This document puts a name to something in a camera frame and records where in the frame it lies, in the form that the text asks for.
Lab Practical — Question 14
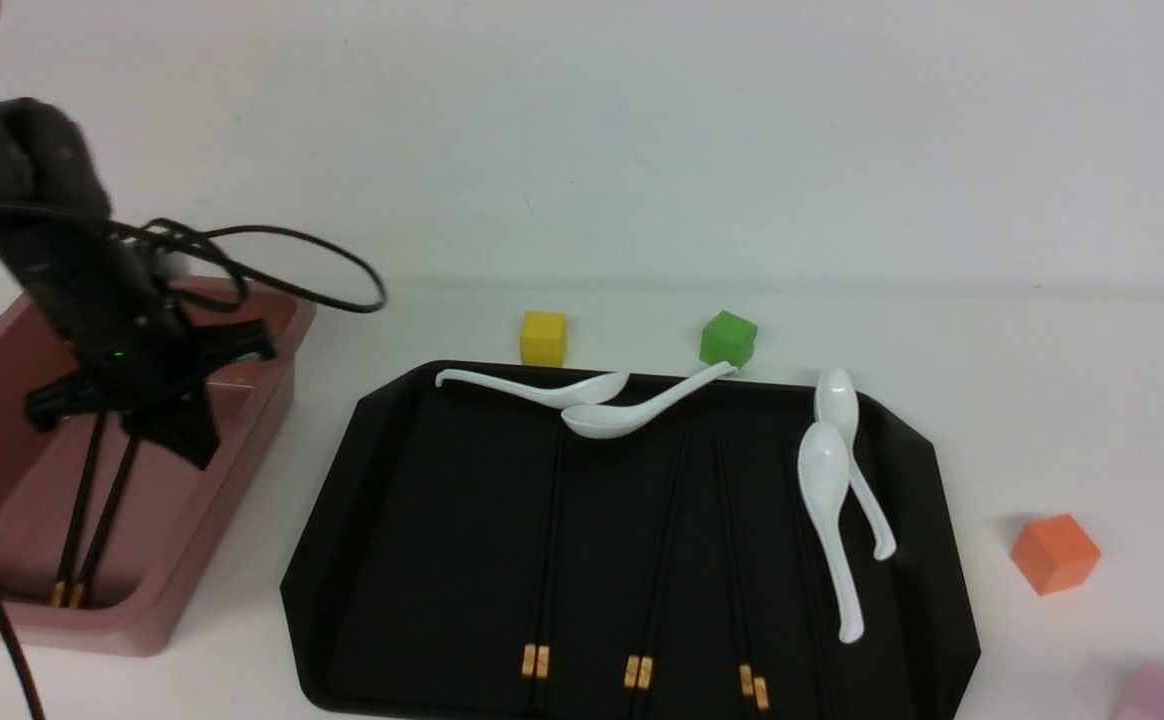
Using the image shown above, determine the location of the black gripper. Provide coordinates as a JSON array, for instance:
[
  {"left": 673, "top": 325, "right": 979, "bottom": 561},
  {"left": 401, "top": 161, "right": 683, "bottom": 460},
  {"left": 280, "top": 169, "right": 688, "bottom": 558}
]
[{"left": 2, "top": 224, "right": 277, "bottom": 470}]

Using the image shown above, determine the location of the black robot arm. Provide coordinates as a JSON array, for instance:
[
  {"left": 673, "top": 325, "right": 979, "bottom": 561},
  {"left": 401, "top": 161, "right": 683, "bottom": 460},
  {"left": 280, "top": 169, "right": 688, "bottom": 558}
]
[{"left": 0, "top": 99, "right": 277, "bottom": 469}]

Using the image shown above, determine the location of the pink plastic bin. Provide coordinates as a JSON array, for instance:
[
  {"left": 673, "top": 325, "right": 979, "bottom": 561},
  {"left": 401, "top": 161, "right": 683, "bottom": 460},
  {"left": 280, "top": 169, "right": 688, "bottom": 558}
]
[{"left": 0, "top": 287, "right": 315, "bottom": 657}]

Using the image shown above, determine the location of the black plastic tray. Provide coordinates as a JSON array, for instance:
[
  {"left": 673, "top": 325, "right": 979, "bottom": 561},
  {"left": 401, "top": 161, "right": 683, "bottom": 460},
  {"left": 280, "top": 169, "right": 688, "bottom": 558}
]
[{"left": 281, "top": 361, "right": 981, "bottom": 719}]

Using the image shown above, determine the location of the yellow cube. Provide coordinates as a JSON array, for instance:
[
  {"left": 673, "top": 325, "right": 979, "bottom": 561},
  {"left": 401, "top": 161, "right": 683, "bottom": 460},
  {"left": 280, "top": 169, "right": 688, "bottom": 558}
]
[{"left": 519, "top": 311, "right": 568, "bottom": 368}]

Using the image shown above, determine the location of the white spoon far left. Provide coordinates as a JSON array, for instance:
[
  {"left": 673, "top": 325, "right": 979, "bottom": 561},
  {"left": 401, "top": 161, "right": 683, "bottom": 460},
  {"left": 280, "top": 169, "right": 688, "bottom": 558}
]
[{"left": 435, "top": 369, "right": 631, "bottom": 409}]

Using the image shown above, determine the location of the white spoon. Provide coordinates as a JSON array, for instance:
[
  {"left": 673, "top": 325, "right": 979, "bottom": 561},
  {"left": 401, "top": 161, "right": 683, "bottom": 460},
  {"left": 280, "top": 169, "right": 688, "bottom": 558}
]
[
  {"left": 812, "top": 366, "right": 897, "bottom": 561},
  {"left": 562, "top": 363, "right": 739, "bottom": 439},
  {"left": 435, "top": 369, "right": 631, "bottom": 409},
  {"left": 796, "top": 421, "right": 865, "bottom": 644}
]

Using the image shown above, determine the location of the white spoon centre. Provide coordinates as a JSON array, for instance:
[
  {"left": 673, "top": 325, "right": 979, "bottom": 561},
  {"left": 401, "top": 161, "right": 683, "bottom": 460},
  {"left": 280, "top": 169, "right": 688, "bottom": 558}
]
[{"left": 562, "top": 363, "right": 739, "bottom": 439}]

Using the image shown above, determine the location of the green cube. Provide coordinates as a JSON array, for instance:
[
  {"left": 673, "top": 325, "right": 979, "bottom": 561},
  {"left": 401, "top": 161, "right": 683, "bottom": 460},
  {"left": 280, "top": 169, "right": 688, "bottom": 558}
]
[{"left": 698, "top": 311, "right": 759, "bottom": 369}]

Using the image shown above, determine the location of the white spoon right front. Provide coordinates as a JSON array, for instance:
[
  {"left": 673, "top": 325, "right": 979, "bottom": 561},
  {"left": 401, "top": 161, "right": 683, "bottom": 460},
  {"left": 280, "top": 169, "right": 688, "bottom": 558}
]
[{"left": 796, "top": 421, "right": 865, "bottom": 644}]

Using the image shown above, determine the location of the white spoon right rear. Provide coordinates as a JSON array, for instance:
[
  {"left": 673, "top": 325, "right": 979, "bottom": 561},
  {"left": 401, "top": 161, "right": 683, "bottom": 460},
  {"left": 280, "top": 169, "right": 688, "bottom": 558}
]
[{"left": 812, "top": 366, "right": 897, "bottom": 561}]

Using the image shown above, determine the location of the orange cube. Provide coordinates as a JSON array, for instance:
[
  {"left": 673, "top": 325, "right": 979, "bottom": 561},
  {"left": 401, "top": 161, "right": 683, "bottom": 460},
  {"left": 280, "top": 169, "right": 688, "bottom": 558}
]
[{"left": 1010, "top": 512, "right": 1102, "bottom": 596}]

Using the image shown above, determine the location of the pink cube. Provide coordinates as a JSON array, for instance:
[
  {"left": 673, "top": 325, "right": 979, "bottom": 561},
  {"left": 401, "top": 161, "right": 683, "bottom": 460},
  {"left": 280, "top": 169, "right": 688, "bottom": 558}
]
[{"left": 1110, "top": 662, "right": 1164, "bottom": 719}]

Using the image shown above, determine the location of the black cable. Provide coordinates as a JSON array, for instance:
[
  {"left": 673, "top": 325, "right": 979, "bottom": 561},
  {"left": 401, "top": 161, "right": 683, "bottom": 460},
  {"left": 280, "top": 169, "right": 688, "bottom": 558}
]
[{"left": 0, "top": 0, "right": 386, "bottom": 720}]

